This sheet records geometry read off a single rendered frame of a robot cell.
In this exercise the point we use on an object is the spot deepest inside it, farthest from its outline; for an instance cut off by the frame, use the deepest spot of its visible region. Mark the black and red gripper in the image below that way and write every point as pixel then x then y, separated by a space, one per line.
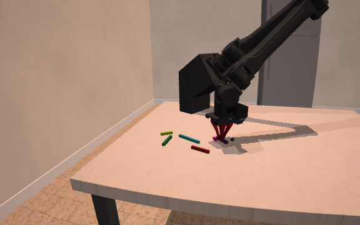
pixel 222 123

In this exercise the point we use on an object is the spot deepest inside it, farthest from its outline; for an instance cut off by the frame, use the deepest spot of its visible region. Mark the dark purple rod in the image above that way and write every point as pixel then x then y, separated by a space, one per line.
pixel 224 141

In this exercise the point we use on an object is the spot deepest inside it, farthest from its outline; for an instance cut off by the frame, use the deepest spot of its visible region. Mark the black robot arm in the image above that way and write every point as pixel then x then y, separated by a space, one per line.
pixel 248 54

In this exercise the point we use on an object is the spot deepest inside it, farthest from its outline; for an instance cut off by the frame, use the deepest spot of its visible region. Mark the dark red rod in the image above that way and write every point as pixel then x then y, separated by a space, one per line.
pixel 200 149

